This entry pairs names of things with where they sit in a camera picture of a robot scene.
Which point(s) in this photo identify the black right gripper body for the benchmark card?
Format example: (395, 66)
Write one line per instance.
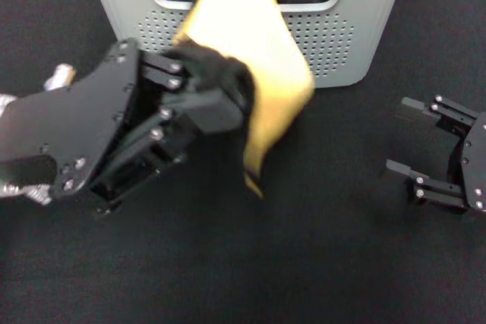
(476, 164)

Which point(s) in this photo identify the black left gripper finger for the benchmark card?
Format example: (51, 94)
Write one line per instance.
(167, 71)
(212, 115)

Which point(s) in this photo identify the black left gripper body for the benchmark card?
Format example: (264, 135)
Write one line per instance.
(76, 123)

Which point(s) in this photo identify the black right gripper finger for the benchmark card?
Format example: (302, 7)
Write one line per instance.
(436, 191)
(452, 113)

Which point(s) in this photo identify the grey yellow microfiber towel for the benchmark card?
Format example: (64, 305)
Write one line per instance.
(247, 35)

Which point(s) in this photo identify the grey perforated plastic storage box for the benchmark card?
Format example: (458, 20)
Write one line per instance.
(341, 43)

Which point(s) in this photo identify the black tablecloth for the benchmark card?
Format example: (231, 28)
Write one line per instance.
(266, 263)

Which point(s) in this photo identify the small silver connector plug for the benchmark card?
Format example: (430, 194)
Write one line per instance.
(60, 75)

